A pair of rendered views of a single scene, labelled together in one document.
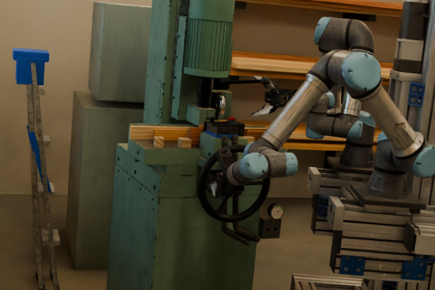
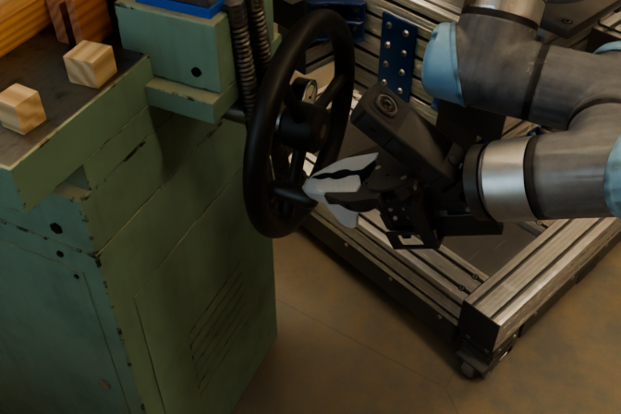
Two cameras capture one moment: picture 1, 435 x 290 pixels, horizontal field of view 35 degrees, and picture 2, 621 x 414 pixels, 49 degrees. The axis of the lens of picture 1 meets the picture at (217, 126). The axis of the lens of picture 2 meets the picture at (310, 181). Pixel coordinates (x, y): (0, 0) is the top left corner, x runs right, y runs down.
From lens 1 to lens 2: 194 cm
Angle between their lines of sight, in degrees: 48
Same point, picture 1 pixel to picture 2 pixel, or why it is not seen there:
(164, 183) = (94, 213)
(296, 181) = not seen: outside the picture
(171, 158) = (88, 138)
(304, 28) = not seen: outside the picture
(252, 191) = not seen: hidden behind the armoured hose
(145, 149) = (13, 171)
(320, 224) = (311, 53)
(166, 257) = (151, 342)
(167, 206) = (120, 251)
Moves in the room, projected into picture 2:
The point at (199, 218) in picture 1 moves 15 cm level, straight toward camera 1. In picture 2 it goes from (182, 215) to (244, 275)
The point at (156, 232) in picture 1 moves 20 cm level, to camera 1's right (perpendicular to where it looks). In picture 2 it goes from (118, 322) to (240, 250)
